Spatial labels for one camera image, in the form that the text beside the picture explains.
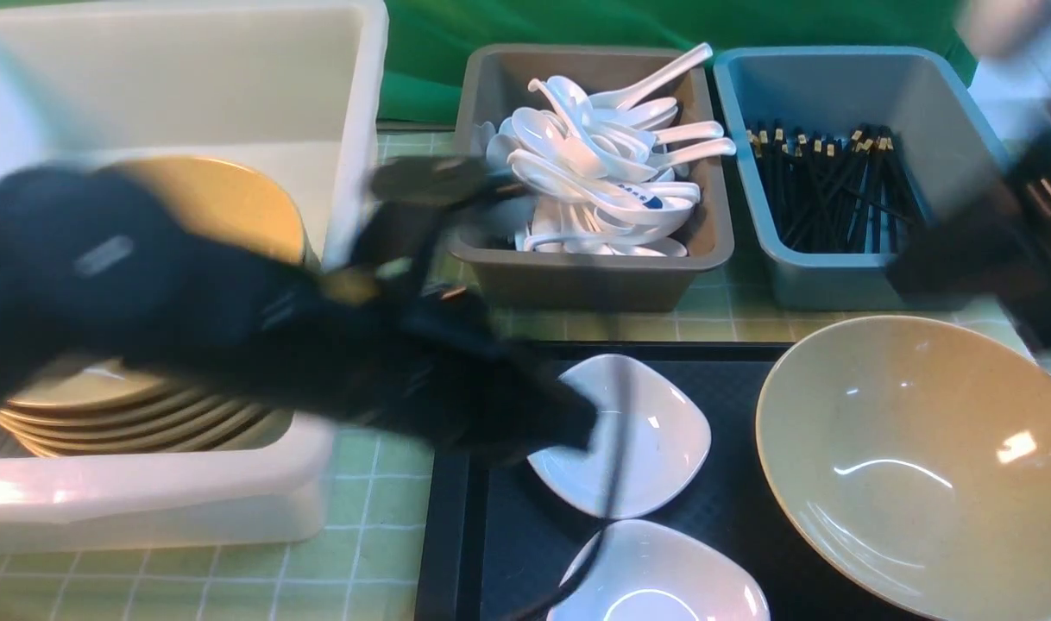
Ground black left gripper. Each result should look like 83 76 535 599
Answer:
344 154 598 461

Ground white square dish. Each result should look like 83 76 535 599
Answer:
548 519 771 620
528 354 710 519

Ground tan noodle bowl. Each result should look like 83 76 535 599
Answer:
755 316 1051 620

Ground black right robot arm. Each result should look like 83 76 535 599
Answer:
884 104 1051 354

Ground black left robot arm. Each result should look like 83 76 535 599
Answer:
0 154 598 462

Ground top tan stacked bowl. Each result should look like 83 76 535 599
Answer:
9 154 318 410

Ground black serving tray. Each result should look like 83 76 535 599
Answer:
415 341 941 621

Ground pile of white spoons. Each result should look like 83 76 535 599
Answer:
479 42 736 258

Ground large white plastic bin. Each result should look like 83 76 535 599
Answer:
0 1 388 555

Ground green backdrop cloth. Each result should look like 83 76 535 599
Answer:
379 1 978 125

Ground lower tan stacked bowls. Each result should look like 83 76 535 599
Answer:
0 361 294 457

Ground bundle of black chopsticks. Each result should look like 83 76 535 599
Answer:
746 121 928 254

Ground blue chopstick bin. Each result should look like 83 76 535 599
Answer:
714 46 1008 311

